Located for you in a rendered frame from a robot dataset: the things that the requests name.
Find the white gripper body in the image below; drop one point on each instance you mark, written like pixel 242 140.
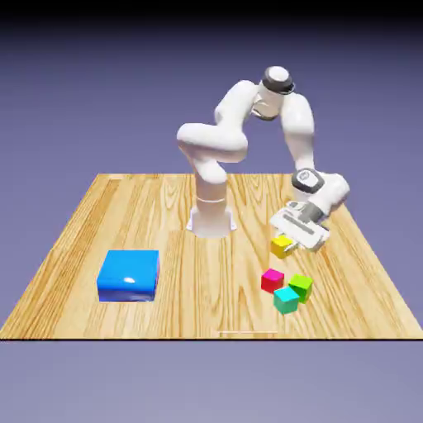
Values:
pixel 299 226

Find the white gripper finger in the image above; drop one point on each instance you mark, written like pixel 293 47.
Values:
pixel 293 245

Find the small yellow cube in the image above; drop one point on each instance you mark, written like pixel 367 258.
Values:
pixel 281 246

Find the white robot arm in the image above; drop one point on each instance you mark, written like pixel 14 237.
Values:
pixel 211 142

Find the small magenta cube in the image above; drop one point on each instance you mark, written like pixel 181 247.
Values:
pixel 272 280

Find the small green cube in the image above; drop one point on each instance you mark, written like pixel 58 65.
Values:
pixel 301 286

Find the small cyan cube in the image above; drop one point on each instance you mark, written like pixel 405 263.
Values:
pixel 286 300

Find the large blue box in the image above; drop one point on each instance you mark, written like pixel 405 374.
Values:
pixel 128 275

